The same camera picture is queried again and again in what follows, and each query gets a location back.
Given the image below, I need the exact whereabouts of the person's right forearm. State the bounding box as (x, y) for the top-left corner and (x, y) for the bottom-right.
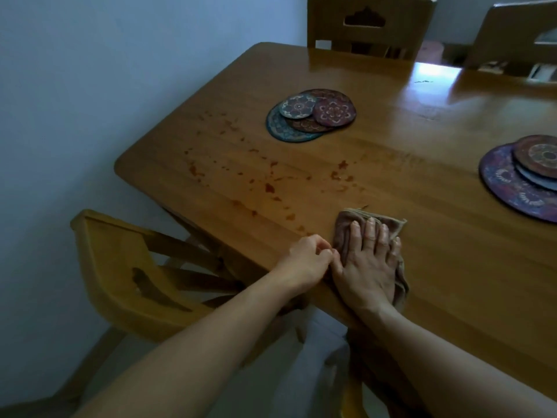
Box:
(353, 305), (557, 418)

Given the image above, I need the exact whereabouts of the person's right hand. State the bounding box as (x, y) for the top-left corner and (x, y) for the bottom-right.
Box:
(329, 217), (403, 319)

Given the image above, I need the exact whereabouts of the large purple round placemat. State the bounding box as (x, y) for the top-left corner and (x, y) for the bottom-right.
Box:
(478, 143), (557, 224)

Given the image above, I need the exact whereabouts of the person's left hand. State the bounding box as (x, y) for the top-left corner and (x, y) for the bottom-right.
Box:
(271, 234), (334, 297)

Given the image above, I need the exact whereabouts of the dark red patterned round mat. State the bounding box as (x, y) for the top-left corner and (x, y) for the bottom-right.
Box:
(512, 135), (557, 180)

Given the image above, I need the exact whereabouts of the brown patterned round coaster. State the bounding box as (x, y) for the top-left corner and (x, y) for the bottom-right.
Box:
(287, 116), (330, 134)

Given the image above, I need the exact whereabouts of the large teal round placemat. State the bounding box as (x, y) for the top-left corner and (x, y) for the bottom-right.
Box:
(266, 102), (332, 143)

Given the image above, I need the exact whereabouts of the maroon patterned round mat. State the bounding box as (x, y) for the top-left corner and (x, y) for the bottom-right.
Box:
(300, 89), (357, 128)

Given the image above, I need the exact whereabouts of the brown cleaning cloth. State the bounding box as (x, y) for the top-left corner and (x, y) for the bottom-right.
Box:
(333, 207), (410, 310)

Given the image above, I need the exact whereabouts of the small grey patterned coaster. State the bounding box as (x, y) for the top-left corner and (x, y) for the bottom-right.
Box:
(279, 94), (319, 120)

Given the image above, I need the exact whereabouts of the pale round coaster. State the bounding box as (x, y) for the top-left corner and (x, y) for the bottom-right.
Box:
(515, 164), (557, 192)

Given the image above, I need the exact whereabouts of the wooden chair with cutout back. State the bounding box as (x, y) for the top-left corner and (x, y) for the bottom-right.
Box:
(463, 0), (557, 80)
(307, 0), (438, 61)
(70, 209), (305, 405)

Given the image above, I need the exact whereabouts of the person's left forearm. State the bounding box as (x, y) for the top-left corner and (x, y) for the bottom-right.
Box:
(72, 274), (306, 418)

